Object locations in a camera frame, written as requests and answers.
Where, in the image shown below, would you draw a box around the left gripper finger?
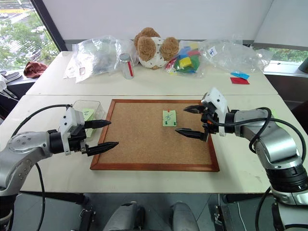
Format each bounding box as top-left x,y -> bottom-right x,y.
85,141 -> 120,157
84,119 -> 112,129

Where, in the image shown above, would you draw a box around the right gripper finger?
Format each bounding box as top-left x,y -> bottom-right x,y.
174,124 -> 209,142
183,104 -> 205,115

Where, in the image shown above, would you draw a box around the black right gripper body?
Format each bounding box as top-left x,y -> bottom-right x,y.
201,103 -> 219,135

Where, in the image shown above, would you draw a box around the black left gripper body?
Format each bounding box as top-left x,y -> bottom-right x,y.
68,124 -> 89,155

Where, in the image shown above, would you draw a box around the light green paper card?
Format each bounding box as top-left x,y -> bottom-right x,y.
81,108 -> 96,122

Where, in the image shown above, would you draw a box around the green paper note with writing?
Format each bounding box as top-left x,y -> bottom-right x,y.
162,110 -> 177,128

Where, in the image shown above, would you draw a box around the wood framed cork board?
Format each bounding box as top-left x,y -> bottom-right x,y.
90,99 -> 220,172

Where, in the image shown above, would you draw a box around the clear plastic container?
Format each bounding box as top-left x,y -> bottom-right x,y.
72,100 -> 107,143

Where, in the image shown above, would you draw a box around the bag of coloured foam blocks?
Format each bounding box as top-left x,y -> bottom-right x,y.
164,40 -> 208,79

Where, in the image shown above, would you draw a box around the red paper card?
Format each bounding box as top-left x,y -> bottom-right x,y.
230,77 -> 250,86

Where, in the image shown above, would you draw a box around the blue paper card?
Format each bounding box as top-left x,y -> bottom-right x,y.
230,71 -> 250,80

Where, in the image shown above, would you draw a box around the crumpled clear plastic bag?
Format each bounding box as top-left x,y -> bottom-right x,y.
63,35 -> 136,84

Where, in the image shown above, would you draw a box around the clear plastic bag with label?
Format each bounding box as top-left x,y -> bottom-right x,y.
199,34 -> 274,74

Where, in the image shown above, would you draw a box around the grey rounded robot leg shape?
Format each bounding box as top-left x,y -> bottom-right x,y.
170,201 -> 200,231
103,203 -> 146,231

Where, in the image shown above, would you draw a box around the brown and white plush toy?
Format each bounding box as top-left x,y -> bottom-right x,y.
133,26 -> 180,71

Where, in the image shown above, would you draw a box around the dark red cloth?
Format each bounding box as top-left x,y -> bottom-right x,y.
23,61 -> 48,78

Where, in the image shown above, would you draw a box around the dark grey flat object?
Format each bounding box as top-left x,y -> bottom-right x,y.
0,71 -> 23,84

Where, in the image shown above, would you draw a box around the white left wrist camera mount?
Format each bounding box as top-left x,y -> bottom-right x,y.
58,106 -> 86,156

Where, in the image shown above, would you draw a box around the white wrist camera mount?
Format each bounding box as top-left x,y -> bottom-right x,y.
58,106 -> 86,156
201,87 -> 230,138

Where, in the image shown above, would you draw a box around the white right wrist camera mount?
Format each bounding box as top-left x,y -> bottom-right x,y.
201,87 -> 230,138

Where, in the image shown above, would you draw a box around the black table leg bracket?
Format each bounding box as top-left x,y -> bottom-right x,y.
208,204 -> 225,231
76,207 -> 97,231

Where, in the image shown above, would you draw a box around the black window frame post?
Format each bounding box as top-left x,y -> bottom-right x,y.
29,0 -> 68,52

